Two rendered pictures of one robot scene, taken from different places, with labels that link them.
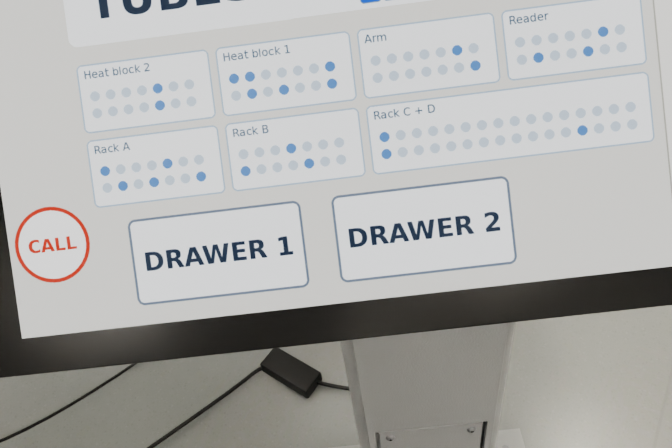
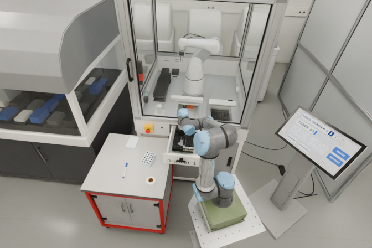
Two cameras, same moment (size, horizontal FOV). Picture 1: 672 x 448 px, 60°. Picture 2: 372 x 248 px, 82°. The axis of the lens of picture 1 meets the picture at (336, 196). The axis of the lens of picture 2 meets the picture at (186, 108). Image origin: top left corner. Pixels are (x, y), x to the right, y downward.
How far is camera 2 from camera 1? 1.61 m
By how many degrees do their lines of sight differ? 40
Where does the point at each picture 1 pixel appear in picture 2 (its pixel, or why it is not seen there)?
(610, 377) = (334, 226)
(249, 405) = (272, 167)
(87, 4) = (298, 121)
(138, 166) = (292, 130)
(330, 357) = not seen: hidden behind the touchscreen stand
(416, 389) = (296, 167)
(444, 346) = (301, 164)
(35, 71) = (292, 122)
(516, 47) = (319, 144)
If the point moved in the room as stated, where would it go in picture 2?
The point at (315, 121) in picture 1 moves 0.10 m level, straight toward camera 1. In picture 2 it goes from (304, 137) to (296, 143)
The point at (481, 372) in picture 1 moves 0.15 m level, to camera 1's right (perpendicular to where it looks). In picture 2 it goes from (303, 171) to (320, 184)
